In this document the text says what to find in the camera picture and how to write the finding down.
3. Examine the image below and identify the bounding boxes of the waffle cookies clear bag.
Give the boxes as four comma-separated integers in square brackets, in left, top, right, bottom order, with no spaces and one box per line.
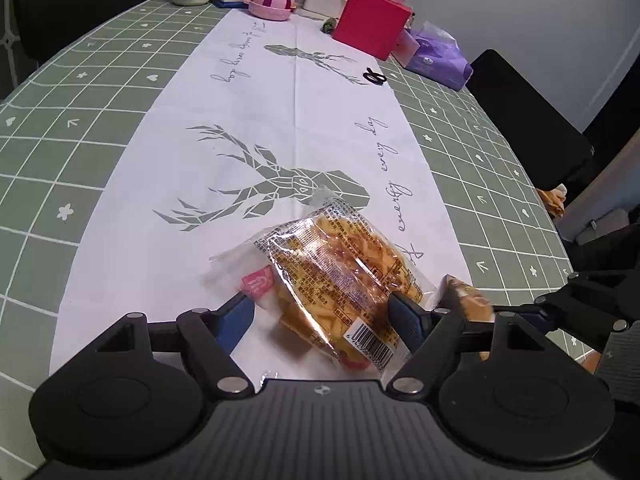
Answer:
[210,188,436,375]

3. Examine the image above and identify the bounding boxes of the folded cloths stack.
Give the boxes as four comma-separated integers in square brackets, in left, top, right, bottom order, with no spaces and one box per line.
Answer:
[536,184,567,219]

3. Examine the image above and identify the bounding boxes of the black chair right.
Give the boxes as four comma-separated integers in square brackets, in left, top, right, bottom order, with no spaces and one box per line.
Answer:
[466,49,593,191]

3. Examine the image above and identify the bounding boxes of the white table runner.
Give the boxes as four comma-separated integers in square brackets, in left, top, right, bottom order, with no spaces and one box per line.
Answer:
[51,11,470,368]

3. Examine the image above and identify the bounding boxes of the green checked tablecloth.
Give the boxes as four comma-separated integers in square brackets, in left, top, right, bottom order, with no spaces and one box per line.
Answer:
[1,0,572,479]

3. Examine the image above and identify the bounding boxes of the black binder clip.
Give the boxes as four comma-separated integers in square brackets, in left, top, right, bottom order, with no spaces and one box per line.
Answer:
[362,67,387,86]

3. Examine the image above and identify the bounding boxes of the purple tissue pack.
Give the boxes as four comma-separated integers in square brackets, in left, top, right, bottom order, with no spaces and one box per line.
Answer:
[392,21,473,91]

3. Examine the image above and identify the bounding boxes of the pink cube box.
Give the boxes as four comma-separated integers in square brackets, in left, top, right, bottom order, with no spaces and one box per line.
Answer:
[332,0,412,61]

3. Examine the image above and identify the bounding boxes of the pink round container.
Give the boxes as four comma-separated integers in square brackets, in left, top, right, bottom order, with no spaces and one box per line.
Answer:
[247,0,295,22]

